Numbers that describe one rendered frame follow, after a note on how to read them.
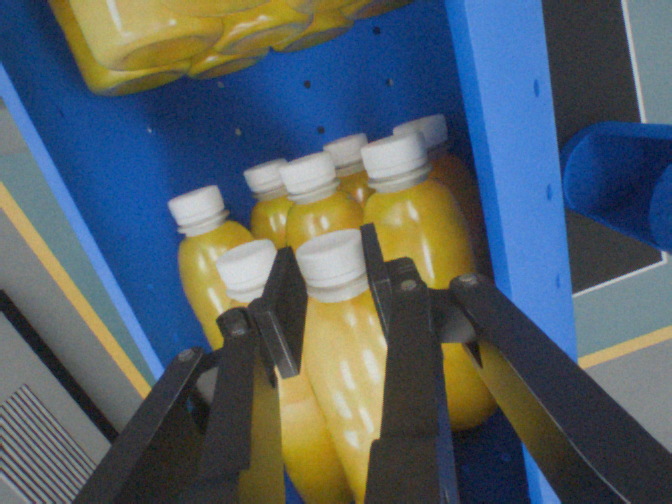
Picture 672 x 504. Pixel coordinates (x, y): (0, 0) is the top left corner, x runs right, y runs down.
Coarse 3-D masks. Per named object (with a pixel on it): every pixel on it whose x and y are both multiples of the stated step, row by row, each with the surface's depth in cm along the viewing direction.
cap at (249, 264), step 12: (264, 240) 26; (228, 252) 26; (240, 252) 25; (252, 252) 24; (264, 252) 24; (276, 252) 25; (216, 264) 25; (228, 264) 24; (240, 264) 23; (252, 264) 24; (264, 264) 24; (228, 276) 24; (240, 276) 24; (252, 276) 24; (264, 276) 24; (240, 288) 24
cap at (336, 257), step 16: (320, 240) 22; (336, 240) 21; (352, 240) 20; (304, 256) 20; (320, 256) 19; (336, 256) 19; (352, 256) 20; (304, 272) 20; (320, 272) 20; (336, 272) 19; (352, 272) 20
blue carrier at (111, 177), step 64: (0, 0) 21; (448, 0) 12; (512, 0) 13; (0, 64) 20; (64, 64) 25; (256, 64) 35; (320, 64) 35; (384, 64) 33; (448, 64) 29; (512, 64) 13; (64, 128) 24; (128, 128) 29; (192, 128) 34; (256, 128) 37; (384, 128) 36; (448, 128) 32; (512, 128) 14; (64, 192) 22; (128, 192) 28; (512, 192) 14; (128, 256) 27; (512, 256) 15; (128, 320) 25; (192, 320) 32; (512, 448) 29
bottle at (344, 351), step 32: (320, 288) 20; (352, 288) 20; (320, 320) 20; (352, 320) 20; (320, 352) 20; (352, 352) 20; (384, 352) 20; (320, 384) 21; (352, 384) 20; (352, 416) 21; (352, 448) 22; (352, 480) 23
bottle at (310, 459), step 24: (288, 384) 25; (288, 408) 25; (312, 408) 25; (288, 432) 26; (312, 432) 26; (288, 456) 27; (312, 456) 27; (336, 456) 27; (312, 480) 28; (336, 480) 28
